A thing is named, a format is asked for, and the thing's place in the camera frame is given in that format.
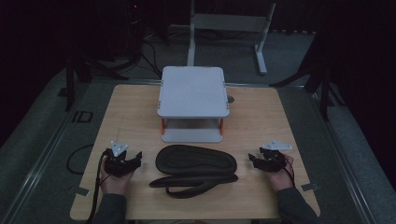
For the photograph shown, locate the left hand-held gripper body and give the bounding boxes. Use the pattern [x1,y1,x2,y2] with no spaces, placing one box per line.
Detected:
[104,140,138,178]

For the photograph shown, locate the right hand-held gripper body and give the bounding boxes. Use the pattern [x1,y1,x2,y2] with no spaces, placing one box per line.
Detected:
[257,139,293,174]

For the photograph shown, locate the white two-tier shelf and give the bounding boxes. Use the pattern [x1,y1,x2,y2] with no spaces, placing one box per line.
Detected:
[156,65,231,145]

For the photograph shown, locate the person's left hand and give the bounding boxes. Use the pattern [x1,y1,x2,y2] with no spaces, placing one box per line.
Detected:
[99,167,135,197]

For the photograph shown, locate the person's right hand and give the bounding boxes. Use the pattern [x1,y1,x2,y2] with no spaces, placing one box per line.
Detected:
[264,153,296,193]

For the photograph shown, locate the grey tape piece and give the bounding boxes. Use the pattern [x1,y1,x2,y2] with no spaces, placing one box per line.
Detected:
[300,182,319,192]
[75,186,92,198]

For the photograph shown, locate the black tripod stand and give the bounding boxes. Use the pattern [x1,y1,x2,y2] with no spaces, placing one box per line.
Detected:
[63,52,129,112]
[269,31,345,122]

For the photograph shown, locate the white metal stand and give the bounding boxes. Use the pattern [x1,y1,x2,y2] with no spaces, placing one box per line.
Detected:
[186,0,277,77]

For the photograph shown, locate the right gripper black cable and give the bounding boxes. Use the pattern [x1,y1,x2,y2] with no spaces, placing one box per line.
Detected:
[279,157,297,189]

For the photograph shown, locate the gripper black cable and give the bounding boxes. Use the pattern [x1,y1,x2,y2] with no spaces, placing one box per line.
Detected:
[85,152,110,224]
[279,157,297,189]

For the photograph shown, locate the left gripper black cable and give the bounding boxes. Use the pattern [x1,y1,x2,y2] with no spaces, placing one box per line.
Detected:
[85,152,110,224]

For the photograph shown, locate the black floor cables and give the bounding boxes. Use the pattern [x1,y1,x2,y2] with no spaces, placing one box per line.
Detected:
[138,38,164,79]

